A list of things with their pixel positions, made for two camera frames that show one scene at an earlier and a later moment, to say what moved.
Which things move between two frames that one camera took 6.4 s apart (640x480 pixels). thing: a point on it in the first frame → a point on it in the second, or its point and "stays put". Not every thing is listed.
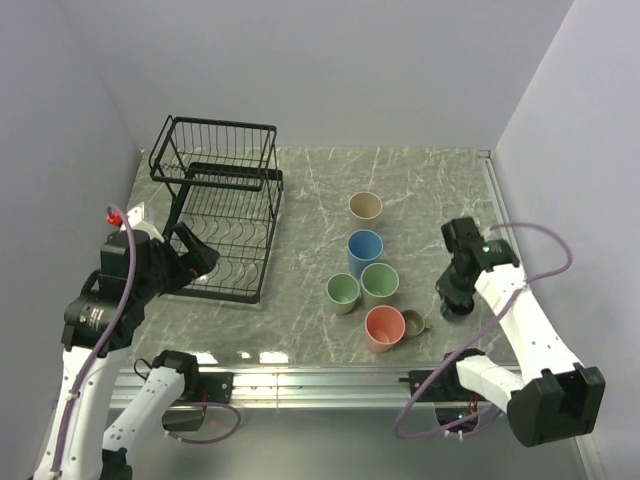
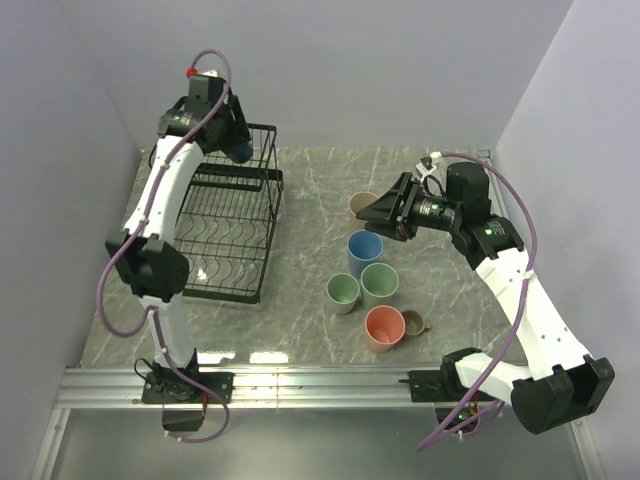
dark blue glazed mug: (451, 316) → (241, 152)
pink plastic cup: (384, 327) stays put
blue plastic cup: (364, 249) stays put
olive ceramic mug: (414, 323) stays put
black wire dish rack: (230, 199) stays put
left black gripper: (199, 258) → (239, 129)
